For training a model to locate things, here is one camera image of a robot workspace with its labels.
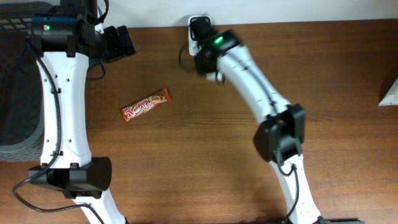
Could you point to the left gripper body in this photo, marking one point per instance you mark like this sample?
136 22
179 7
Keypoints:
113 46

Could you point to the red Top chocolate bar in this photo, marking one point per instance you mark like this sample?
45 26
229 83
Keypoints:
144 105

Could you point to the white tube with brown cap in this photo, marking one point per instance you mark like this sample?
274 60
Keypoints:
389 93

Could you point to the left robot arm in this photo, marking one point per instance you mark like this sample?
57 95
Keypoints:
66 42

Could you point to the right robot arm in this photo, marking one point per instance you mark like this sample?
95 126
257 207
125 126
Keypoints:
281 125

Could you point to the white barcode scanner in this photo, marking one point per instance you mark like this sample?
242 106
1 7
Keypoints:
193 44

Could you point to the grey plastic mesh basket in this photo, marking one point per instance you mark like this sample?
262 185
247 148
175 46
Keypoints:
22 113

